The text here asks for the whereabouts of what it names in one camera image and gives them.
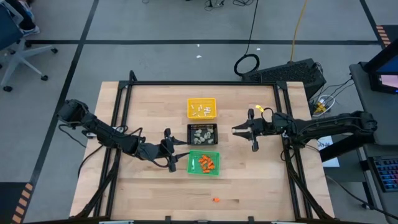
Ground person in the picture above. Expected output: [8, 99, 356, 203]
[6, 0, 41, 37]

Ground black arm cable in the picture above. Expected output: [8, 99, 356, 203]
[260, 107, 296, 162]
[58, 124, 105, 180]

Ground black monitor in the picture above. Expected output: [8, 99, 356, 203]
[362, 45, 398, 95]

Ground black desk support beam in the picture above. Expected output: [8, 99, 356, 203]
[319, 130, 376, 163]

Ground white paper sheet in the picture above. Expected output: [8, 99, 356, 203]
[317, 135, 341, 169]

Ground black mat orange stripes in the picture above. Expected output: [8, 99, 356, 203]
[374, 24, 398, 50]
[0, 181, 34, 224]

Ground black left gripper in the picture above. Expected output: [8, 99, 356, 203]
[160, 127, 191, 174]

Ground yellow cable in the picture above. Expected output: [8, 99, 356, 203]
[289, 0, 308, 62]

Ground black backlit keyboard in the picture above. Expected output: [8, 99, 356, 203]
[369, 156, 398, 193]

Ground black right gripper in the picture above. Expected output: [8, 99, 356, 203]
[231, 108, 277, 153]

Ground black cable bundle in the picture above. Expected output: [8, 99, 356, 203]
[203, 0, 258, 11]

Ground yellow plastic basket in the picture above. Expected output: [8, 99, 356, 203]
[187, 97, 218, 121]

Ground grey office chair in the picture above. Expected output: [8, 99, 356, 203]
[0, 2, 59, 93]

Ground green plastic basket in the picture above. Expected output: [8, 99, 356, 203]
[187, 149, 221, 177]

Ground black computer tower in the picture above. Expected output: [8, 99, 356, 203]
[241, 57, 327, 101]

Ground yellow power plug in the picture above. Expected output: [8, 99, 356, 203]
[314, 102, 328, 115]

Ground white coiled cable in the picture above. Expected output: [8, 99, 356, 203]
[312, 94, 336, 118]

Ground black looped cable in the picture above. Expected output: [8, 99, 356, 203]
[233, 0, 261, 77]

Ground grey side desk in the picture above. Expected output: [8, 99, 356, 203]
[349, 61, 398, 146]

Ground black plastic basket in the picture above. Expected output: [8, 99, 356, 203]
[185, 123, 219, 146]

